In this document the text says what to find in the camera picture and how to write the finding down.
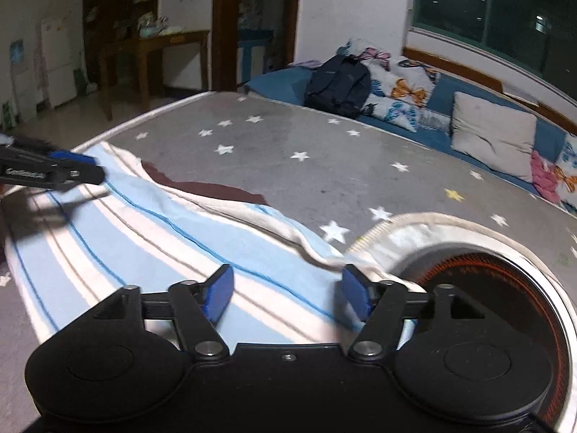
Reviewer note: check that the dark green framed window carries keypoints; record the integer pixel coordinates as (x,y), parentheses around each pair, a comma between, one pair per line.
(536,35)

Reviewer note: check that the butterfly print pillow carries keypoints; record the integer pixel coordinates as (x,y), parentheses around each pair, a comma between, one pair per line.
(566,172)
(400,87)

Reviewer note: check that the left butterfly print pillow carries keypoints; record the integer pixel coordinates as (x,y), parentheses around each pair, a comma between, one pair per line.
(400,87)

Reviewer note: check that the grey star quilted table cover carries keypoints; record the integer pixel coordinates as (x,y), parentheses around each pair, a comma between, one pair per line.
(381,201)

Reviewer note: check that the dark blue backpack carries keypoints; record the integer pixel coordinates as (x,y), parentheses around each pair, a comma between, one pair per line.
(341,86)

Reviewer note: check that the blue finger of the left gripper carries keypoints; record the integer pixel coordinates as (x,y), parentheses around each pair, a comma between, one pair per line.
(70,159)

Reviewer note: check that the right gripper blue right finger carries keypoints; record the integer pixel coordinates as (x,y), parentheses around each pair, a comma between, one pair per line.
(380,307)

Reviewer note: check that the right butterfly print pillow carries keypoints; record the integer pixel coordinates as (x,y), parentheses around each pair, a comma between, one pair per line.
(566,172)

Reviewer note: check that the white refrigerator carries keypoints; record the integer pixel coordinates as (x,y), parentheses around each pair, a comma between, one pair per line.
(56,55)

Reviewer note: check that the black round induction cooktop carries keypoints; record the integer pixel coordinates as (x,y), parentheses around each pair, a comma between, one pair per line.
(504,289)

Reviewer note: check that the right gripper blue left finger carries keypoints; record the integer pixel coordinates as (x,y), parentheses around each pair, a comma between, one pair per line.
(197,308)

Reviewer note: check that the grey plain cushion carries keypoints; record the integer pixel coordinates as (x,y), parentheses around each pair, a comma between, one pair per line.
(502,138)

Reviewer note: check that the blue white striped garment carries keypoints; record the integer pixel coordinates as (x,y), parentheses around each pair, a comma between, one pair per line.
(70,250)

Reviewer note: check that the pink crumpled cloth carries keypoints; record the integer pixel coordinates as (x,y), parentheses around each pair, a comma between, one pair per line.
(544,179)

